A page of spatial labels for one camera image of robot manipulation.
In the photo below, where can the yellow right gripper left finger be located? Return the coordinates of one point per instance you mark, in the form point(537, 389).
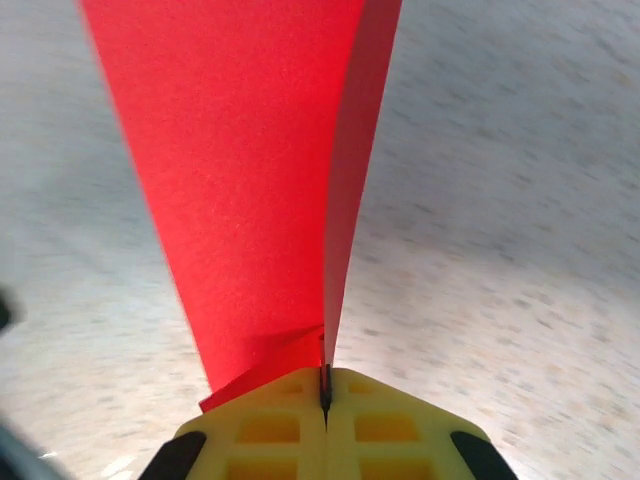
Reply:
point(265, 410)

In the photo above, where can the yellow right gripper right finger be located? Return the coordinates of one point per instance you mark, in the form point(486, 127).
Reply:
point(390, 415)

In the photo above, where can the red paper sheet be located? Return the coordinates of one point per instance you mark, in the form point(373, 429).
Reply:
point(240, 150)

